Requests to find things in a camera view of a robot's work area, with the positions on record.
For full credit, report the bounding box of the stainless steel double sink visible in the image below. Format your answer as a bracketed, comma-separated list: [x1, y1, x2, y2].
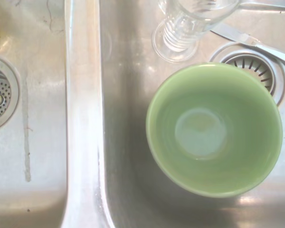
[0, 0, 285, 228]

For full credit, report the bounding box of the clear ribbed drinking glass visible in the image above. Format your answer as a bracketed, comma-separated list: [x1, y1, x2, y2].
[152, 0, 240, 63]

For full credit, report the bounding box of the slotted basket drain strainer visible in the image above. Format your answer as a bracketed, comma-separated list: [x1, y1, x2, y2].
[210, 42, 285, 106]

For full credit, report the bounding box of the perforated drain strainer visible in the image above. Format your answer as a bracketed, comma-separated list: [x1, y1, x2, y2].
[0, 56, 20, 132]

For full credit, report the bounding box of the silver cutlery handle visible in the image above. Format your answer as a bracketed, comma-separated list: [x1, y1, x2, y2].
[238, 1, 285, 12]

